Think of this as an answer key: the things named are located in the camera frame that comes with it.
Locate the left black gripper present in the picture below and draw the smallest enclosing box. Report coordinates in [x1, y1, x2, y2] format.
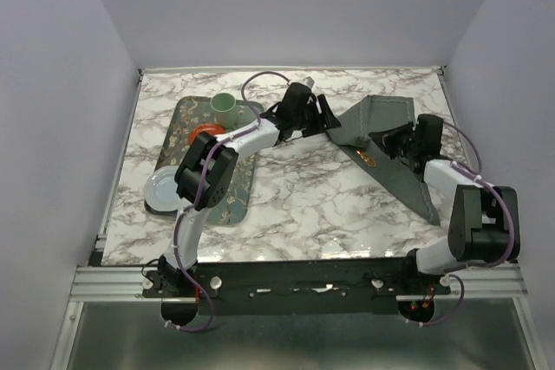
[292, 94, 341, 138]

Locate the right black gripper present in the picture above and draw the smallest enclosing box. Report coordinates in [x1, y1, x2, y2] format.
[369, 122, 420, 161]

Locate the gold spoon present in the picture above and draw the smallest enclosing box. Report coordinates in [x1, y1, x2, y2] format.
[356, 150, 376, 167]

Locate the grey cloth napkin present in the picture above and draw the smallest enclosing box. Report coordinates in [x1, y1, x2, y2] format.
[328, 95, 444, 225]

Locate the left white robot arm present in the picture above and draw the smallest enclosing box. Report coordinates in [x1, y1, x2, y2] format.
[157, 82, 341, 296]

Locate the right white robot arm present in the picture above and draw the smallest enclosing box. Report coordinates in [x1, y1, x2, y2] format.
[369, 114, 520, 294]

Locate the pale green cup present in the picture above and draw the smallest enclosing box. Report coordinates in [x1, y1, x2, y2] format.
[210, 93, 238, 129]

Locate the red saucer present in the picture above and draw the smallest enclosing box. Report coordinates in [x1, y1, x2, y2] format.
[189, 123, 226, 145]

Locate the green floral tray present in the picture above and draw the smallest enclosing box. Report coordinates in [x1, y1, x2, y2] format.
[144, 96, 258, 226]

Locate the white scalloped plate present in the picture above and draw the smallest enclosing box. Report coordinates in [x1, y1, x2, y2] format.
[143, 166, 180, 213]

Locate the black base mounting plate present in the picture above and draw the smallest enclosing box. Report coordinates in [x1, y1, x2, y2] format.
[143, 256, 450, 316]

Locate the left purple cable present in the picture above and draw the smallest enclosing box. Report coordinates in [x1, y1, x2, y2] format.
[162, 70, 296, 332]

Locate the purple cable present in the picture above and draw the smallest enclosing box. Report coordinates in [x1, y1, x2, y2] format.
[162, 70, 296, 332]
[405, 120, 515, 328]

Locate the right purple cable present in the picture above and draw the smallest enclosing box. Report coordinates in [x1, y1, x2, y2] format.
[405, 120, 515, 328]

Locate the aluminium frame rail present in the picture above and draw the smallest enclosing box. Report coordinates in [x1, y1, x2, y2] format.
[71, 264, 164, 302]

